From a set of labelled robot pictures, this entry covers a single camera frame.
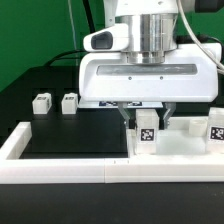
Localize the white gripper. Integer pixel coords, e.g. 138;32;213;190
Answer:
79;24;218;129

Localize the white square tabletop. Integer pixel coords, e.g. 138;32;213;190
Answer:
127;117;222;157

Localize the thin white cable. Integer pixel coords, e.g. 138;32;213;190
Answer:
67;0;78;51

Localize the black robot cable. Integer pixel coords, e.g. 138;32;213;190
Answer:
43;0;94;68

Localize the white U-shaped obstacle fence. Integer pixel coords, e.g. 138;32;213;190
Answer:
0;122;224;184

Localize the white marker tag plate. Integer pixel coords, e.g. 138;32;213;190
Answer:
78;99;163;108

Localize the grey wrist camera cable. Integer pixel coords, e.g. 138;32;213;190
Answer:
178;0;224;76

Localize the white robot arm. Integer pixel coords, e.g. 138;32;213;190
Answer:
79;0;224;122

